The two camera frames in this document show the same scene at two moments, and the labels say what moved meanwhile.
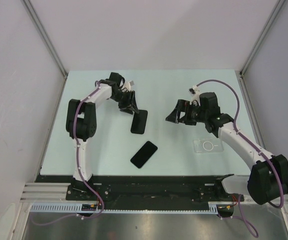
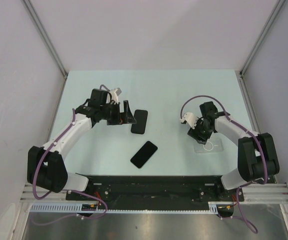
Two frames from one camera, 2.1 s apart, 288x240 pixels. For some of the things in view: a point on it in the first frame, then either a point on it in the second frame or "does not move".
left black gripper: (125, 107) -> (129, 119)
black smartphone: (144, 154) does not move
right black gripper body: (192, 111) -> (199, 129)
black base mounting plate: (143, 190) does not move
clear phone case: (208, 145) does not move
